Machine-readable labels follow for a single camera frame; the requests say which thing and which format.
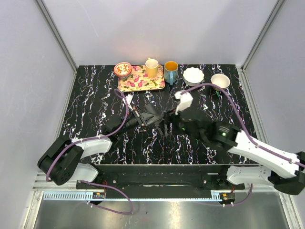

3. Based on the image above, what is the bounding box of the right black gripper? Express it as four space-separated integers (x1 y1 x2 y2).
157 107 204 143

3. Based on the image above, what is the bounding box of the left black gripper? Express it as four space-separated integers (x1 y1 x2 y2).
116 105 162 136

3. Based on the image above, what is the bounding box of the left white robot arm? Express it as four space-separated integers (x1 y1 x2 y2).
37 103 163 189

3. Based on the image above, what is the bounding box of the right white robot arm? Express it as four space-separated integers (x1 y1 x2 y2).
165 111 305 195

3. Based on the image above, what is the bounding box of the floral rectangular tray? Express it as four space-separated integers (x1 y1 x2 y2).
118 65 165 92

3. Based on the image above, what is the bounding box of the white scalloped plate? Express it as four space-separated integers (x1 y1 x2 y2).
183 67 204 86

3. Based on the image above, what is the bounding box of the yellow mug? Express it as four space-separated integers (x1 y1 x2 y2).
145 58 159 78

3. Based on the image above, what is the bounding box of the blue mug orange inside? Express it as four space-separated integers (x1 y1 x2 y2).
164 61 178 85

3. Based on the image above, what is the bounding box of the small red patterned bowl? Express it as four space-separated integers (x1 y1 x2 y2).
114 62 132 77

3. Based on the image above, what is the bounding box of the cream bowl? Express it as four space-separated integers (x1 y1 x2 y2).
211 73 231 89

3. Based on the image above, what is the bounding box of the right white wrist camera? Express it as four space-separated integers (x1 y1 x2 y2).
174 91 193 115

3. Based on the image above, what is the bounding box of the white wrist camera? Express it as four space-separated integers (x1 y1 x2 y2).
174 91 193 115
126 94 133 104

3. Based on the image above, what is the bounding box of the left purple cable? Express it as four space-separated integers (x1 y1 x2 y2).
45 88 134 215

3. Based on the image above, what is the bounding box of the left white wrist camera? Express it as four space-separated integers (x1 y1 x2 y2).
126 94 133 104

